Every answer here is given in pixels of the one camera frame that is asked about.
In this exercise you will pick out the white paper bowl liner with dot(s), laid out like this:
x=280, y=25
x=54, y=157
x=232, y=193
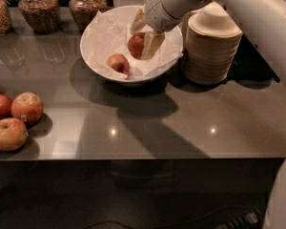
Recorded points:
x=105, y=37

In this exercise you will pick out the yellow red front apple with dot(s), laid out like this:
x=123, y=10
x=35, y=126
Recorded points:
x=13, y=134

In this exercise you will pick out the stack of paper bowls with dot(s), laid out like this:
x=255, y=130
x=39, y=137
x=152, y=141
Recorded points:
x=184, y=23
x=212, y=40

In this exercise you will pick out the dark red apple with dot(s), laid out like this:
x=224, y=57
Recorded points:
x=0, y=107

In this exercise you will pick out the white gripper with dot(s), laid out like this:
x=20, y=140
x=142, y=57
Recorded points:
x=157, y=12

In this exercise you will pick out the yellowish red apple in bowl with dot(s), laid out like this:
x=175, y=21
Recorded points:
x=119, y=63

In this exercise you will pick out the front stack of paper bowls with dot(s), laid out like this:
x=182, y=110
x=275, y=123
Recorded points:
x=212, y=40

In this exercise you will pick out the black cable plug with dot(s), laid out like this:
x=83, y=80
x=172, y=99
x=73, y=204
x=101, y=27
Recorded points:
x=243, y=220

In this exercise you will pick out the white ceramic bowl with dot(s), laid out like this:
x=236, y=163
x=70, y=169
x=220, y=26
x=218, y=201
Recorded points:
x=111, y=19

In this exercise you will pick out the red apple with sticker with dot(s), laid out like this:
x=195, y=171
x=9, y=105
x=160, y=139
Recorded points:
x=28, y=107

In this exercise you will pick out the right glass cereal jar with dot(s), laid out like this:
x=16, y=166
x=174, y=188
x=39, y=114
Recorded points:
x=84, y=11

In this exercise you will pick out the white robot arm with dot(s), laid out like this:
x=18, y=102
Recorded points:
x=264, y=24

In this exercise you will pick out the rear stack of paper bowls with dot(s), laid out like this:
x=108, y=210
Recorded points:
x=184, y=23

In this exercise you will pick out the middle glass cereal jar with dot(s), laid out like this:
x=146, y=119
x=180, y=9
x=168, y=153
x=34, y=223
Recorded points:
x=43, y=16

